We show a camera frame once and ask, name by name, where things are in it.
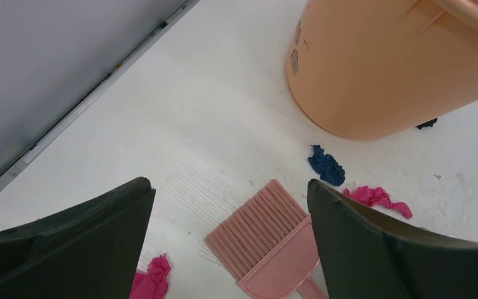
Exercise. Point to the orange plastic bucket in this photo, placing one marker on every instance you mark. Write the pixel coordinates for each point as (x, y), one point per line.
(364, 70)

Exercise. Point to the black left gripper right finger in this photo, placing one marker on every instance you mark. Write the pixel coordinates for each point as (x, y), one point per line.
(367, 254)

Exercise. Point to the magenta scrap at front left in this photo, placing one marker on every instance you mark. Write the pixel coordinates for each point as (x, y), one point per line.
(153, 284)

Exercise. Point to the dark blue paper scrap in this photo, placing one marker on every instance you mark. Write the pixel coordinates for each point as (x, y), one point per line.
(326, 166)

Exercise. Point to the pink hand brush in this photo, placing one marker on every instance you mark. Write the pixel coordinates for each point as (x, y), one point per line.
(268, 246)

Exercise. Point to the black paper scrap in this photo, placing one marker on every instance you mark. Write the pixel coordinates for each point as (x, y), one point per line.
(427, 124)

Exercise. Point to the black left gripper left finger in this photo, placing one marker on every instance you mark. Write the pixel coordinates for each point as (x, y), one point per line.
(90, 250)

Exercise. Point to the long magenta paper scrap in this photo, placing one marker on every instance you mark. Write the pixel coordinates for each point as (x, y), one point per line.
(378, 197)

